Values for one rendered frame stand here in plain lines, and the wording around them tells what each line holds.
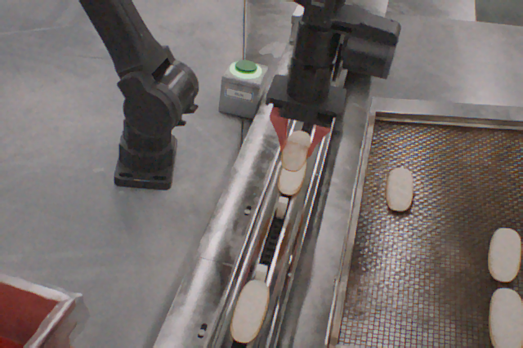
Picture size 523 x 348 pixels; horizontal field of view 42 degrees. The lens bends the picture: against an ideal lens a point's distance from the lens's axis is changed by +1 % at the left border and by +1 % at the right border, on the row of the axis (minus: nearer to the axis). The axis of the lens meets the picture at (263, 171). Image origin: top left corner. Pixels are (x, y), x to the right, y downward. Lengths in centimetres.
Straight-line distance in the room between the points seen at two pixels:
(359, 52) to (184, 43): 65
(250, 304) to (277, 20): 88
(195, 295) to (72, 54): 68
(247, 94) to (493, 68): 62
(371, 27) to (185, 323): 41
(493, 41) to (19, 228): 116
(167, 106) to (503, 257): 48
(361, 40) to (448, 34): 84
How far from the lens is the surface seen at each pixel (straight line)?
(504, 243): 91
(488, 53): 163
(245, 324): 81
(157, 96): 94
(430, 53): 156
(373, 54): 84
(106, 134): 115
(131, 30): 94
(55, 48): 139
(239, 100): 119
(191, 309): 82
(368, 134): 110
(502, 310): 82
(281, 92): 91
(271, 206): 98
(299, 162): 94
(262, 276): 86
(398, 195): 96
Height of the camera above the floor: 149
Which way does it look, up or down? 38 degrees down
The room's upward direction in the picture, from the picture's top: 9 degrees clockwise
